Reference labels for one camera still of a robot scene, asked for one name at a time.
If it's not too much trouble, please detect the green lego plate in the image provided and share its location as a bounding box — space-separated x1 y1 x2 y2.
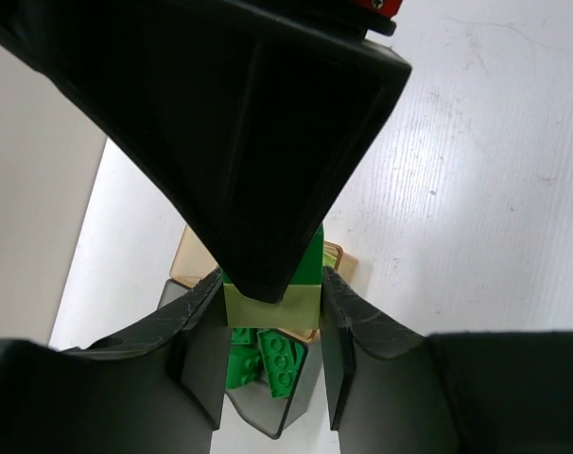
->
257 329 305 399

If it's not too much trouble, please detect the green lego slope piece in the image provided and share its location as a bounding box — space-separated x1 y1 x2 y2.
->
226 328 262 390

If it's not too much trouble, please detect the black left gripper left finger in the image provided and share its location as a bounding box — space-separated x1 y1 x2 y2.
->
0 271 230 453

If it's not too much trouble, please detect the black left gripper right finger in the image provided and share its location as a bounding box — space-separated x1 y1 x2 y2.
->
321 269 573 453

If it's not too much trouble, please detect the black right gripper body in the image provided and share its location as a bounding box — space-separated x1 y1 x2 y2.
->
352 0 403 35

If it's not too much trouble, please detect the grey transparent container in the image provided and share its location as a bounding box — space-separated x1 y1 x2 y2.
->
156 278 321 441

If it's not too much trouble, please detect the green and lime lego stack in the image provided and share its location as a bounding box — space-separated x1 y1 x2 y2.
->
222 225 324 331

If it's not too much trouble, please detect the amber transparent container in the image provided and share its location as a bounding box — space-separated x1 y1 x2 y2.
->
169 218 358 338

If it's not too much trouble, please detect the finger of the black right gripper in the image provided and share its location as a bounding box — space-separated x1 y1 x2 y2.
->
0 0 413 306

